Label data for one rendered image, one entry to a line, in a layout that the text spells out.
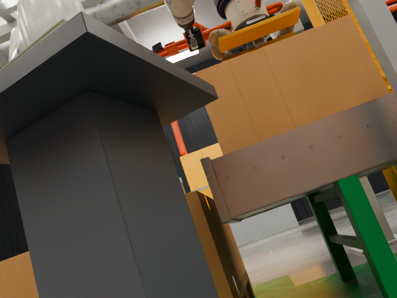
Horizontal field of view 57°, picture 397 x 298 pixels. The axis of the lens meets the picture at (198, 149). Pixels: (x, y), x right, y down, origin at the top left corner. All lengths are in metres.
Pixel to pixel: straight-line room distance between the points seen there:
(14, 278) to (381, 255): 1.22
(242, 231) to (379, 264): 7.69
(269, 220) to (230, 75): 7.58
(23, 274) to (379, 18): 1.41
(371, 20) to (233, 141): 0.55
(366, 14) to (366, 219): 0.56
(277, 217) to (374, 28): 7.88
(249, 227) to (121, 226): 8.16
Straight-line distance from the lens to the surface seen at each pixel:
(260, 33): 1.59
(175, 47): 1.66
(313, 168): 1.14
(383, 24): 1.12
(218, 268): 1.29
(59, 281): 0.79
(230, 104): 1.32
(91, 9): 7.55
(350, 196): 1.15
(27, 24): 1.00
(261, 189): 1.12
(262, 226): 8.80
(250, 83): 1.35
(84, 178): 0.73
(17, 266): 1.55
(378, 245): 1.17
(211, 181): 1.14
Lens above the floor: 0.37
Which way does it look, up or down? 14 degrees up
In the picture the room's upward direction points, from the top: 19 degrees counter-clockwise
